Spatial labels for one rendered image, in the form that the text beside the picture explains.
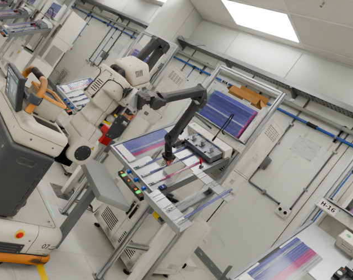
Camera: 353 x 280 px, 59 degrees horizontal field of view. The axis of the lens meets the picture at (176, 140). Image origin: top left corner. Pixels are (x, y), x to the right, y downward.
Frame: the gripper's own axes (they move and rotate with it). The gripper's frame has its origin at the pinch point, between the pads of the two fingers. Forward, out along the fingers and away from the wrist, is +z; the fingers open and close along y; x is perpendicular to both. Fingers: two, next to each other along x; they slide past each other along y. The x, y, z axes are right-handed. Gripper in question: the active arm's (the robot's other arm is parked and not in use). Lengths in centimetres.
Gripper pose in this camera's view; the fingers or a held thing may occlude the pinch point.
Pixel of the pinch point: (168, 164)
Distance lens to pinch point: 240.4
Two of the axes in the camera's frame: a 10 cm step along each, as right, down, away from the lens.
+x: -8.2, 3.1, -4.8
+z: -0.1, 8.3, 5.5
